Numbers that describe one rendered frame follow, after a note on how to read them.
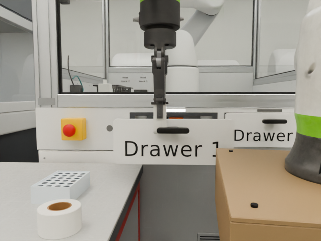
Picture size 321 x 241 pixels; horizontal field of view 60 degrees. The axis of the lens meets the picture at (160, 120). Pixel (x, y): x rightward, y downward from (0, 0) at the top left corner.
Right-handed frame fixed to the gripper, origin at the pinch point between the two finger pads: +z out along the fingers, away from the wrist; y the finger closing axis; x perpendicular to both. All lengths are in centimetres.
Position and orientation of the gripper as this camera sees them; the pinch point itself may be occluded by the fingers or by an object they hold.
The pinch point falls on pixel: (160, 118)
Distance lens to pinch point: 65.8
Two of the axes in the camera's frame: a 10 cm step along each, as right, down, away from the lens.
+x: 10.0, 0.0, -0.5
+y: -0.5, 0.8, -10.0
